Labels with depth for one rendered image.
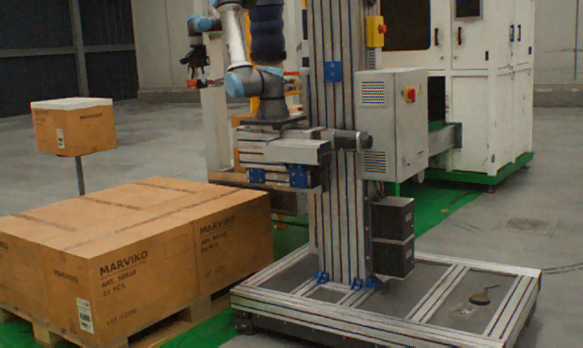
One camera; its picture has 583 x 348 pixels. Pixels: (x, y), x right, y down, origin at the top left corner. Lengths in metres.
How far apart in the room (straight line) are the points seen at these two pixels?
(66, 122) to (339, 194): 2.55
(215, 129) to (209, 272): 1.80
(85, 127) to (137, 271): 2.18
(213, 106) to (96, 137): 0.96
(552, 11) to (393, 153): 9.30
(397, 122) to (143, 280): 1.34
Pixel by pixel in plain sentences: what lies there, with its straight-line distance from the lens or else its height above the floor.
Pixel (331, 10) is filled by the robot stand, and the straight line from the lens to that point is 2.62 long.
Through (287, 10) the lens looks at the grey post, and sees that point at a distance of 6.70.
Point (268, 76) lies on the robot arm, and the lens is 2.58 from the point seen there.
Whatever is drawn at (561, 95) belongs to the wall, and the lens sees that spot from 11.49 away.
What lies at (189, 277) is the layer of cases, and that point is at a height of 0.27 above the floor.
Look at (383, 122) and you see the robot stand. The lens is 2.48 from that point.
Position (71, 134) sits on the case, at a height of 0.79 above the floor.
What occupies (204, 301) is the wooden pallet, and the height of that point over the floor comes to 0.10.
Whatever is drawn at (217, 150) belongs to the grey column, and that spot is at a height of 0.57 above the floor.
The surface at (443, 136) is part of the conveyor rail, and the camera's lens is 5.04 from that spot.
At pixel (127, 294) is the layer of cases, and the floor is 0.32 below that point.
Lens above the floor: 1.36
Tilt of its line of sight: 11 degrees down
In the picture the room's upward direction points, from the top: 3 degrees counter-clockwise
